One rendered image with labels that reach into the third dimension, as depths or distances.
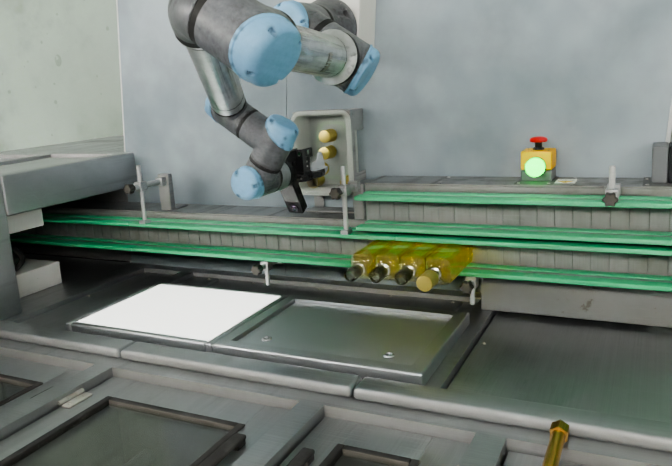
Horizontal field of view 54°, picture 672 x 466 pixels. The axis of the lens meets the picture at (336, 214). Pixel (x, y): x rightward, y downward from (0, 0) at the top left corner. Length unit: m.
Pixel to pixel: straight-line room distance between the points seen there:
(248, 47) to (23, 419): 0.78
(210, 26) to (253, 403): 0.68
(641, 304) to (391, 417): 0.66
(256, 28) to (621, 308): 0.99
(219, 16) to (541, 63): 0.83
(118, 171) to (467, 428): 1.43
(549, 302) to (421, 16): 0.76
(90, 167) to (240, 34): 1.12
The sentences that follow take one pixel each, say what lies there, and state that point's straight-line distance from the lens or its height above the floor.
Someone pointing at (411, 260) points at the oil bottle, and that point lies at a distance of 1.43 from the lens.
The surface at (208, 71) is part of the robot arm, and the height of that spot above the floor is 1.33.
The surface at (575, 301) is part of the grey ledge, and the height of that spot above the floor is 0.88.
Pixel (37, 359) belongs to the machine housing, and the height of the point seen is 1.43.
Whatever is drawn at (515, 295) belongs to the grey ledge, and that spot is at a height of 0.88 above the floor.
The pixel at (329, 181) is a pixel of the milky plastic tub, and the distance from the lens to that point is 1.82.
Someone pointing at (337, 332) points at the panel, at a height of 1.17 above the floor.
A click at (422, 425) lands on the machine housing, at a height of 1.43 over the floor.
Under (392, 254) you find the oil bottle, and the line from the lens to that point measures 1.47.
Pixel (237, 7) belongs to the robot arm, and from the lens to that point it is 1.09.
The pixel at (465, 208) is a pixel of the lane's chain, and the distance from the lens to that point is 1.58.
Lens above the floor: 2.38
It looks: 61 degrees down
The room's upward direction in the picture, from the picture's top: 115 degrees counter-clockwise
